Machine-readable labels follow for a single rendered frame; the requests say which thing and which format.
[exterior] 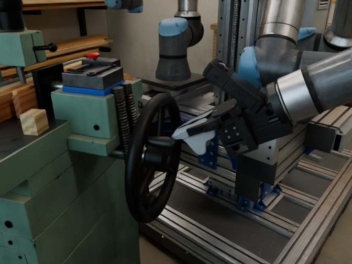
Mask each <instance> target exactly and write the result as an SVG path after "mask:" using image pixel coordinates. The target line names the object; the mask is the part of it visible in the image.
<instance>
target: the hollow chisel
mask: <svg viewBox="0 0 352 264"><path fill-rule="evenodd" d="M18 72H19V77H20V82H21V84H27V82H26V77H25V72H24V70H18Z"/></svg>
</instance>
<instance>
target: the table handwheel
mask: <svg viewBox="0 0 352 264"><path fill-rule="evenodd" d="M166 109H167V110H168V113H169V116H170V122H171V136H172V135H173V133H174V132H175V130H176V129H177V128H178V127H180V126H182V122H181V114H180V110H179V107H178V105H177V103H176V101H175V99H174V98H173V97H172V96H171V95H169V94H166V93H160V94H157V95H155V96H153V97H152V98H151V99H150V100H149V101H148V102H147V103H146V105H145V106H144V107H143V109H142V111H141V112H140V114H139V116H138V118H137V121H136V123H135V126H134V129H133V132H132V135H131V138H130V142H129V146H128V151H127V157H126V165H125V196H126V202H127V206H128V209H129V211H130V213H131V215H132V217H133V218H134V219H135V220H136V221H138V222H140V223H143V224H146V223H150V222H152V221H154V220H155V219H156V218H157V217H158V216H159V215H160V214H161V213H162V211H163V209H164V208H165V206H166V204H167V202H168V200H169V197H170V195H171V192H172V190H173V187H174V183H175V180H176V177H177V172H178V168H179V162H180V155H181V146H182V139H178V140H175V141H176V142H177V145H176V148H175V149H173V150H171V151H170V150H163V149H159V148H155V147H152V146H148V147H147V148H145V147H144V145H145V141H146V137H147V134H148V131H149V128H150V125H151V123H152V121H153V119H154V117H155V115H156V113H157V112H158V123H157V133H156V136H161V137H163V136H164V121H165V115H166ZM107 157H110V158H116V159H122V160H124V156H123V151H122V144H120V145H119V146H118V147H117V148H116V149H115V150H114V151H113V152H111V153H110V154H109V155H108V156H107ZM141 163H144V165H145V167H146V169H147V172H146V174H145V176H144V178H143V180H142V181H141V183H140V167H141ZM155 171H159V172H167V173H166V177H165V179H164V183H163V185H162V188H161V191H160V193H159V195H158V197H157V199H156V200H155V202H154V203H153V205H152V206H151V207H150V208H149V209H148V210H145V209H144V207H143V205H142V202H141V198H142V196H143V194H144V192H145V190H146V188H147V186H148V184H149V182H150V180H151V179H152V177H153V175H154V173H155Z"/></svg>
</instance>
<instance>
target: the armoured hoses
mask: <svg viewBox="0 0 352 264"><path fill-rule="evenodd" d="M120 85H121V86H115V87H113V88H111V92H112V94H114V97H115V103H116V104H115V105H116V111H117V117H118V118H117V119H118V125H119V126H118V127H119V133H120V134H119V135H120V138H121V139H120V140H121V143H122V151H123V156H124V161H125V165H126V157H127V151H128V146H129V142H130V138H131V135H132V132H133V129H134V126H135V123H136V121H137V112H136V107H135V101H134V100H135V99H134V96H133V87H132V83H131V81H125V82H122V83H121V84H120ZM145 174H146V167H145V165H144V163H141V167H140V183H141V181H142V180H143V178H144V176H145ZM156 199H157V196H156V195H155V194H152V195H150V192H149V185H148V186H147V188H146V190H145V192H144V194H143V196H142V198H141V200H142V205H143V207H144V209H145V210H148V209H149V208H150V207H151V206H152V205H153V203H154V202H155V200H156Z"/></svg>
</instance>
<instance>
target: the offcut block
mask: <svg viewBox="0 0 352 264"><path fill-rule="evenodd" d="M20 121H21V125H22V128H23V133H24V134H25V135H36V136H38V135H40V134H41V133H42V132H44V131H45V130H47V129H48V128H49V125H48V120H47V114H46V110H45V109H30V110H28V111H26V112H24V113H23V114H21V115H20Z"/></svg>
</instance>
